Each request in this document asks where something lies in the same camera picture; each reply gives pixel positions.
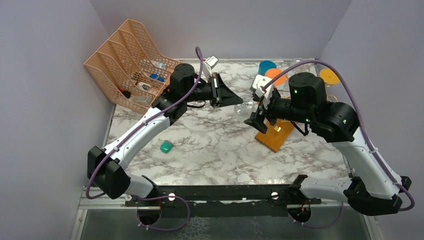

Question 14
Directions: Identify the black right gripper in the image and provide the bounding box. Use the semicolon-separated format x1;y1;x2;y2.
243;90;313;134

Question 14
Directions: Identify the orange plastic wine glass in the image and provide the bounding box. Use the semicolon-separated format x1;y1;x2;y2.
264;68;288;86

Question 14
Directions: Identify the clear tumbler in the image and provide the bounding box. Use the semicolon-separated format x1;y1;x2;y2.
233;101;258;122

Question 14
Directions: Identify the wooden rack base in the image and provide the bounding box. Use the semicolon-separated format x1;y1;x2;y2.
254;119;294;153

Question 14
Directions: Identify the peach plastic file organizer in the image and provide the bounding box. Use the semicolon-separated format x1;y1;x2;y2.
84;19;180;114

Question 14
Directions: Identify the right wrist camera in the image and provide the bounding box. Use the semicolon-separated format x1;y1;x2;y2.
249;74;274;105

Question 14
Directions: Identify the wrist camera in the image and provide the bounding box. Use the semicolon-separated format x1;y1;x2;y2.
249;74;274;105
202;55;219;80

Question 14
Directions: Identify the yellow plastic wine glass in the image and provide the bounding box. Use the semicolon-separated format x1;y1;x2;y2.
319;68;340;86

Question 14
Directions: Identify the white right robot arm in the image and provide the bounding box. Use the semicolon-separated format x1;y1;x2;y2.
245;72;412;216

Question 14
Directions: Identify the grey box in organizer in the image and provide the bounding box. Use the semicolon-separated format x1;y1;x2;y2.
132;95;153;108

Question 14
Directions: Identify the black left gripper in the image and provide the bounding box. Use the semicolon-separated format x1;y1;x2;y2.
183;72;244;109

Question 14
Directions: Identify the blue plastic wine glass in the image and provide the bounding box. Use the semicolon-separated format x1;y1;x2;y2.
257;60;277;76

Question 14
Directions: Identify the green small box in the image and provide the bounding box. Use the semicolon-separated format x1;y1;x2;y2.
160;140;174;154

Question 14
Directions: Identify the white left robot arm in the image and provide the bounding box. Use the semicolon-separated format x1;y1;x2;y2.
86;63;243;206

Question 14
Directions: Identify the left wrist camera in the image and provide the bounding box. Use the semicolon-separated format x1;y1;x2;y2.
202;55;219;80

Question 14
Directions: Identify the gold wire glass rack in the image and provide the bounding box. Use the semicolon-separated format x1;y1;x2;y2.
325;84;338;103

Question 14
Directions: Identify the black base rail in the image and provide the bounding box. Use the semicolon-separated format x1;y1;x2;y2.
125;184;322;218

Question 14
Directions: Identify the blue item in organizer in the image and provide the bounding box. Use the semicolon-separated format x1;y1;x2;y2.
149;73;165;83

